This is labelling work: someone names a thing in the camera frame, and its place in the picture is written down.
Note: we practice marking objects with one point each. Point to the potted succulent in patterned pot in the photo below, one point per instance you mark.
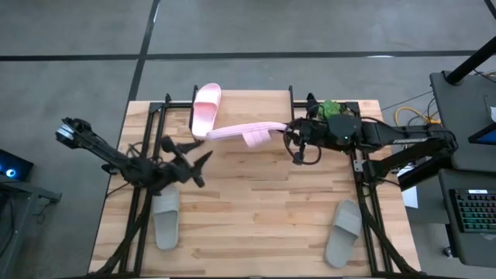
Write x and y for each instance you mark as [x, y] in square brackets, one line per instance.
[329, 108]

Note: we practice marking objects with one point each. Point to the grey metal cart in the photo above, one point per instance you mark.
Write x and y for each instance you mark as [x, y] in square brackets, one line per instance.
[23, 193]

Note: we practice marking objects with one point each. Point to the white paper sheet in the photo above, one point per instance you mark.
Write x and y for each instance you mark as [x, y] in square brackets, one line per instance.
[410, 197]

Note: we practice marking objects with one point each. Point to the pink rubber slide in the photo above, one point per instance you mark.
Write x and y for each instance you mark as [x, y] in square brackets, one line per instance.
[205, 112]
[232, 131]

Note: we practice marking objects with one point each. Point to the grey desk top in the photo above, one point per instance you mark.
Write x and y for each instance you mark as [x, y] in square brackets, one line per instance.
[461, 116]

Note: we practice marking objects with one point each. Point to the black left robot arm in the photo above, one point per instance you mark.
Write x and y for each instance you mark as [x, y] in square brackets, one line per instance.
[108, 155]

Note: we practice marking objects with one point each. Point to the dark keyboard desk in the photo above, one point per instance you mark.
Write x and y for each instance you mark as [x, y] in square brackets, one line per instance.
[472, 248]

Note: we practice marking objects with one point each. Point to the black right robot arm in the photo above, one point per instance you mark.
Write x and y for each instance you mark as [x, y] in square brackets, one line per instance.
[391, 137]

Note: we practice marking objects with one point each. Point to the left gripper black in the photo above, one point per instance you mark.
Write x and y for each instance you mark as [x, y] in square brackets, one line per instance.
[182, 170]

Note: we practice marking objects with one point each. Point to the grey rubber slide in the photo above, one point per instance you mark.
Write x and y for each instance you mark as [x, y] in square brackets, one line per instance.
[166, 224]
[343, 236]

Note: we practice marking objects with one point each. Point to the black pole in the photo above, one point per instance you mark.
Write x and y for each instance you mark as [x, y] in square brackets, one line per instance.
[470, 62]

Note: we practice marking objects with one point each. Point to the tablet with blue screen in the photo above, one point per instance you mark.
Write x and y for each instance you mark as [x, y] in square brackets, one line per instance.
[486, 136]

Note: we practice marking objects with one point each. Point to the wooden shelf with black legs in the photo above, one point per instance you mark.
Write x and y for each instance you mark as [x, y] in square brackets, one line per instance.
[248, 106]

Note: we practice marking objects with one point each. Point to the backlit black keyboard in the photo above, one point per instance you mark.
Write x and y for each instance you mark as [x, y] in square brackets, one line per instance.
[476, 211]

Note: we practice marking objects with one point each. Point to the black computer with blue light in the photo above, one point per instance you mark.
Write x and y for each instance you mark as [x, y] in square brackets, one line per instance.
[13, 164]

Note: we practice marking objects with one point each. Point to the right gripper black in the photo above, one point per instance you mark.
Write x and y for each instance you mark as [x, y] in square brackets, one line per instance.
[312, 131]

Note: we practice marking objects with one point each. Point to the black metal table frame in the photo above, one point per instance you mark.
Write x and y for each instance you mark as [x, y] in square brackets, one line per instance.
[178, 104]

